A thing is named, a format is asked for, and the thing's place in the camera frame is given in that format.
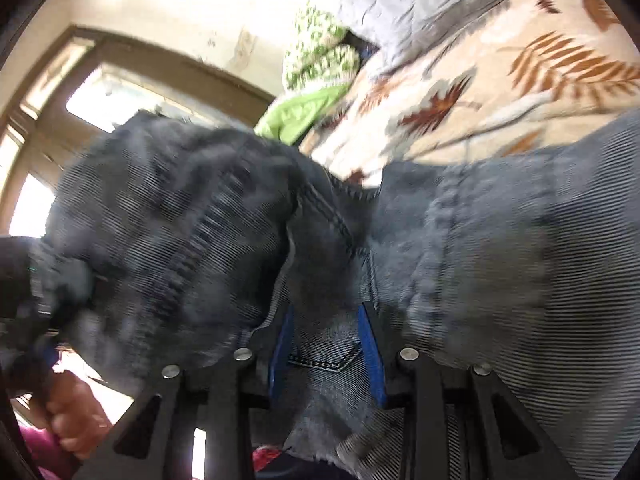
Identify grey denim pants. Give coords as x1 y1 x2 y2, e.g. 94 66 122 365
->
40 112 639 479

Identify left human hand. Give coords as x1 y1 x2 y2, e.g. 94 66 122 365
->
29 370 113 460

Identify brown wooden door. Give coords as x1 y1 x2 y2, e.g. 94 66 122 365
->
1 27 273 236

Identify green patterned folded blanket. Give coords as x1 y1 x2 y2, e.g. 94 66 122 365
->
254 6 378 145

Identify beige leaf pattern blanket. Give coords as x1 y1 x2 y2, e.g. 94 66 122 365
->
299 0 639 185

